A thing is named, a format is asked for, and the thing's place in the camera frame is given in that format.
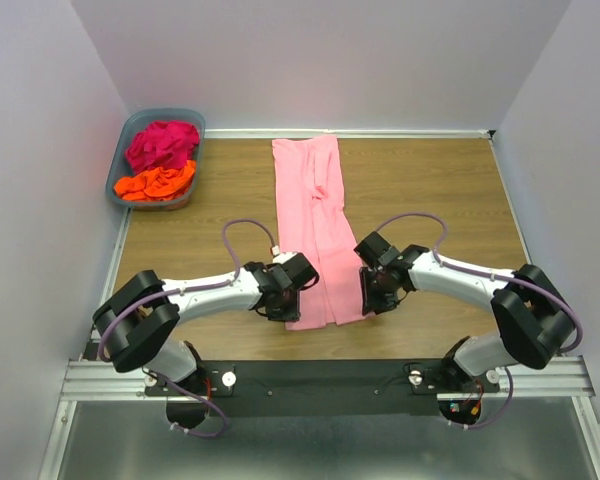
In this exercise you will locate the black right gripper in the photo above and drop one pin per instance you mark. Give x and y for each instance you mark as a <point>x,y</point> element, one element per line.
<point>377,298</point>

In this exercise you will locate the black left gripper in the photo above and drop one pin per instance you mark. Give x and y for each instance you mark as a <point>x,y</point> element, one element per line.
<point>284,305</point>

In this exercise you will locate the light pink t shirt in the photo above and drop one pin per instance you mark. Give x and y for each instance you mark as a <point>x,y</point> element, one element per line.
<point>310,201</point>

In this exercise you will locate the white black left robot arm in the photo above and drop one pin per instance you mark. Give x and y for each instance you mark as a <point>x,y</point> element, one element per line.
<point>136,323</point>

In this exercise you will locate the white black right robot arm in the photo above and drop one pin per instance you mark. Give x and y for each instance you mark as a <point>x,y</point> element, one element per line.
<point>533,321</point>

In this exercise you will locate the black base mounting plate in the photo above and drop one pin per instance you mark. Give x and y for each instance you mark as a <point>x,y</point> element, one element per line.
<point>339,387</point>

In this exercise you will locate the orange t shirt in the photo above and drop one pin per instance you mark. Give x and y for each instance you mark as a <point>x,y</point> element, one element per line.
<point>156,185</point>

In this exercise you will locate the magenta t shirt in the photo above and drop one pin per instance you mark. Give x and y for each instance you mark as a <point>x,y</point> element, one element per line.
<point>162,144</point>

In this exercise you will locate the grey plastic laundry basin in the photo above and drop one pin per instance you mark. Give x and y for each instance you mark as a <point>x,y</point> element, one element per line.
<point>121,168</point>

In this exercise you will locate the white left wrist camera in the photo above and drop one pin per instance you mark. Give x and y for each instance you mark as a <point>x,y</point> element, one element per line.
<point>279,256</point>

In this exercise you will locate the aluminium extrusion rail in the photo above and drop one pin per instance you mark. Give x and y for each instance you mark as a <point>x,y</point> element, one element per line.
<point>98,381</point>

